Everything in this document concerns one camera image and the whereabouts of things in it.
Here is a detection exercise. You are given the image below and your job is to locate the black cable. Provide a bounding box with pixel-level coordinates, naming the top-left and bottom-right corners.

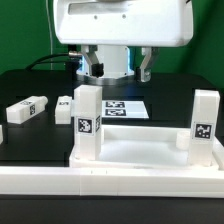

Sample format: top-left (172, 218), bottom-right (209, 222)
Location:
top-left (25, 52), bottom-right (83, 71)

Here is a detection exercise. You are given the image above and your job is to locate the white cable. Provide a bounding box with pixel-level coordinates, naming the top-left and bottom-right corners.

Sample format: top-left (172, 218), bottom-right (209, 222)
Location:
top-left (46, 0), bottom-right (56, 71)

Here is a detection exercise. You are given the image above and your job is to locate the white front fence bar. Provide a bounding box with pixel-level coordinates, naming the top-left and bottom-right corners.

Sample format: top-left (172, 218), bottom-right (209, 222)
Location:
top-left (0, 166), bottom-right (224, 198)

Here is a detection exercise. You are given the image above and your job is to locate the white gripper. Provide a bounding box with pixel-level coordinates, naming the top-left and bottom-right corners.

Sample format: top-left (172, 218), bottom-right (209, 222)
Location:
top-left (53, 0), bottom-right (193, 82)

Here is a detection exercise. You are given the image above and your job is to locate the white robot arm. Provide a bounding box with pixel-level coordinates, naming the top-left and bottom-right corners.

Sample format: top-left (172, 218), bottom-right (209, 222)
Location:
top-left (53, 0), bottom-right (193, 85)

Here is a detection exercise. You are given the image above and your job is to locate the white desk top tray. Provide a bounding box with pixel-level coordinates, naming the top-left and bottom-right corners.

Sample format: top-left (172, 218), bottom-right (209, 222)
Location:
top-left (68, 124), bottom-right (224, 171)

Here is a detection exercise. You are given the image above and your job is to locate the white left base block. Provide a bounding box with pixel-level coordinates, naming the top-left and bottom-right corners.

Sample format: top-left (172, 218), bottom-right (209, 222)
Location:
top-left (55, 96), bottom-right (72, 124)

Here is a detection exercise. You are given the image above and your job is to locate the white marker base plate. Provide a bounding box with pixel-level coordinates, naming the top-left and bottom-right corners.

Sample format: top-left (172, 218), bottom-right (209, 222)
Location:
top-left (71, 100), bottom-right (149, 119)

